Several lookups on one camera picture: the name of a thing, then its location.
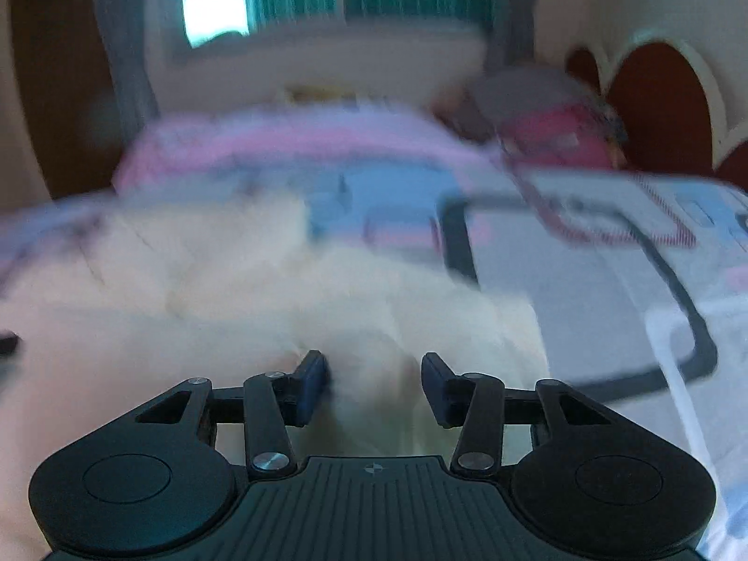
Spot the pink blanket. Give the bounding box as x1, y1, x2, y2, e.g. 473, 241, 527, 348
114, 108, 503, 200

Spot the cream quilt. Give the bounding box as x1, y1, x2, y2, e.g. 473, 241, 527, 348
0, 190, 553, 561

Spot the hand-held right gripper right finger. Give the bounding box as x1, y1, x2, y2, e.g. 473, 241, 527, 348
422, 352, 638, 476

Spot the pink cloth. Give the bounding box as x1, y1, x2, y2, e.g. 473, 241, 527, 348
496, 102, 629, 172

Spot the brown wooden panel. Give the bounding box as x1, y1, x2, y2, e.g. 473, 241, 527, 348
10, 0, 121, 200

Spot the grey curtain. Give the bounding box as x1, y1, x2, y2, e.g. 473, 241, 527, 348
484, 0, 539, 68
87, 0, 160, 121

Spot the red and white headboard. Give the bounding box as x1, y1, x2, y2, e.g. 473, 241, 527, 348
564, 29, 748, 191

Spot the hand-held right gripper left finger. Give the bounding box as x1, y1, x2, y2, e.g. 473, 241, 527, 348
117, 351, 329, 479

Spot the patterned bed sheet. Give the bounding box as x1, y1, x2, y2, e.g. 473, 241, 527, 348
0, 152, 748, 561

